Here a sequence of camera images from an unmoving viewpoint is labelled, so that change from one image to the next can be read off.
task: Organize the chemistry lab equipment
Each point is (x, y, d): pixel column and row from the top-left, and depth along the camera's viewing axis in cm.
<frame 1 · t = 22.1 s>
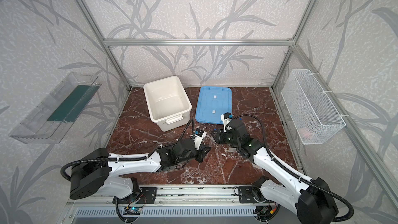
left hand: (212, 145, 78), fingers closed
right hand: (212, 128, 79), fingers open
white plastic storage bin: (168, 104, 112), on the table
blue plastic bin lid: (213, 102, 114), on the table

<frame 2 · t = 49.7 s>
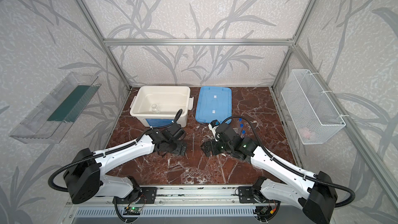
left hand: (181, 144, 84), fingers open
right hand: (208, 139, 76), fingers open
white plastic storage bin: (170, 98, 106), point 8 cm above the table
the other named things where they were.

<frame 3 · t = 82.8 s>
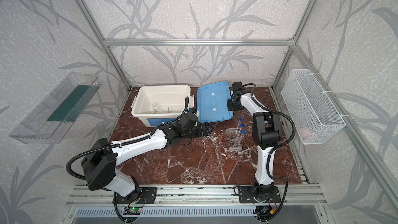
left hand: (210, 126, 81), fingers open
right hand: (232, 103, 102), fingers closed
clear acrylic test tube rack: (233, 141, 93), on the table
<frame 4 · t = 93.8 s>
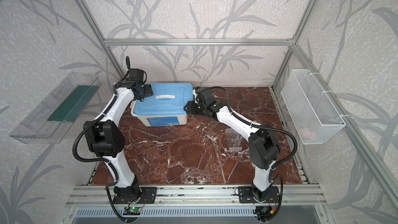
left hand: (146, 87, 91), fingers open
right hand: (186, 104, 84), fingers open
blue plastic bin lid: (168, 98, 93), point 18 cm above the table
the other named things where they were.

